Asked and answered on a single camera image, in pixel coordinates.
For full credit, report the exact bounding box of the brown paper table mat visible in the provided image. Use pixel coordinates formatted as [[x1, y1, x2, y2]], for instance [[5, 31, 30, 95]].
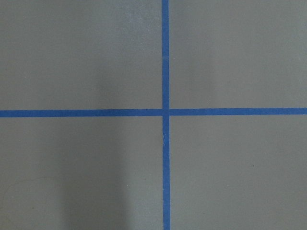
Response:
[[0, 0, 307, 230]]

